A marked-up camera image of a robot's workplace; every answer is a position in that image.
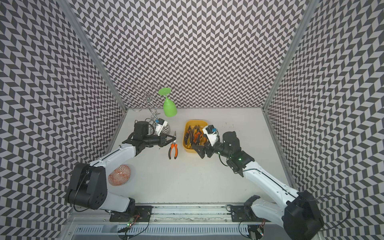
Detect green plastic wine glass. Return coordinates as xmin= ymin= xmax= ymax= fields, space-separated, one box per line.
xmin=158 ymin=88 xmax=178 ymax=117

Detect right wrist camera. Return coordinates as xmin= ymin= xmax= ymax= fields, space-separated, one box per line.
xmin=203 ymin=125 xmax=220 ymax=147

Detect orange black long-nose pliers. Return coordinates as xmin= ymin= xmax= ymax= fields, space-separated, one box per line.
xmin=191 ymin=125 xmax=203 ymax=146

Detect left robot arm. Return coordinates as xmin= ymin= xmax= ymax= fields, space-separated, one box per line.
xmin=65 ymin=121 xmax=177 ymax=216

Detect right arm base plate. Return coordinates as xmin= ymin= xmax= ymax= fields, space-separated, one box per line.
xmin=225 ymin=205 xmax=263 ymax=223

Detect yellow black pliers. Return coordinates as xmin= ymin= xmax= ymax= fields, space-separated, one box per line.
xmin=184 ymin=126 xmax=194 ymax=149

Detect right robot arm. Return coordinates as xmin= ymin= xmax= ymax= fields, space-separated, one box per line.
xmin=193 ymin=125 xmax=325 ymax=240

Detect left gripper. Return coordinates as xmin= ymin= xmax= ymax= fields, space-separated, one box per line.
xmin=143 ymin=132 xmax=176 ymax=148

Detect yellow storage box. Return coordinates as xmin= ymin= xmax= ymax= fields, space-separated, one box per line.
xmin=183 ymin=120 xmax=208 ymax=153

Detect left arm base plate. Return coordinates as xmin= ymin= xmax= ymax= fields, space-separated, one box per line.
xmin=110 ymin=205 xmax=153 ymax=223

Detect chrome glass holder stand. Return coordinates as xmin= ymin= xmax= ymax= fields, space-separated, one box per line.
xmin=132 ymin=86 xmax=161 ymax=135

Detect aluminium front rail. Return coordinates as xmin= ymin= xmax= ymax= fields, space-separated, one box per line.
xmin=70 ymin=203 xmax=316 ymax=225

